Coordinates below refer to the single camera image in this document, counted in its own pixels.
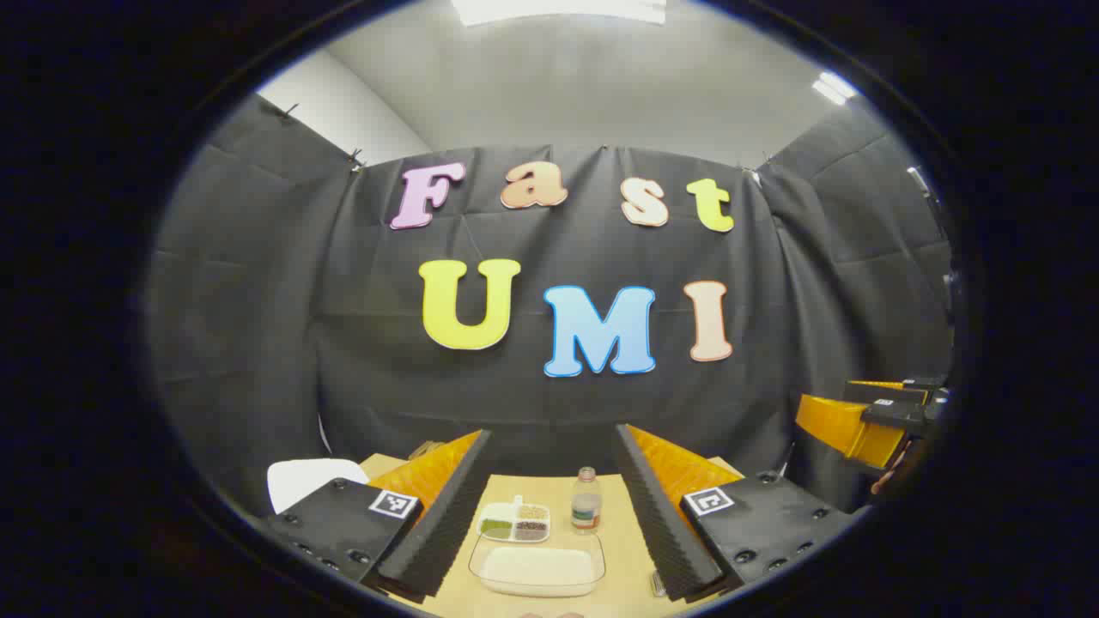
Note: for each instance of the white rice cooker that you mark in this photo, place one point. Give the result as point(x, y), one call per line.
point(300, 481)

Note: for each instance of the black backdrop cloth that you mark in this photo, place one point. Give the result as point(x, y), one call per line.
point(549, 395)

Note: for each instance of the white divided grain dish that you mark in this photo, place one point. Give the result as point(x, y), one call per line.
point(515, 524)

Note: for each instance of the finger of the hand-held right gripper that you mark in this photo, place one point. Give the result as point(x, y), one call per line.
point(837, 425)
point(889, 390)

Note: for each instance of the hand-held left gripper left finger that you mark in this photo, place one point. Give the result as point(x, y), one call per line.
point(446, 524)

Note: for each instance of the clear plastic bottle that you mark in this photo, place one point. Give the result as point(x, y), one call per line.
point(586, 506)

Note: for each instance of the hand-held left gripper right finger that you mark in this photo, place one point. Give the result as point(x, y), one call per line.
point(657, 524)

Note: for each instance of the clear tray of rice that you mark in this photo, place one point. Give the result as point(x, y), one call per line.
point(537, 568)

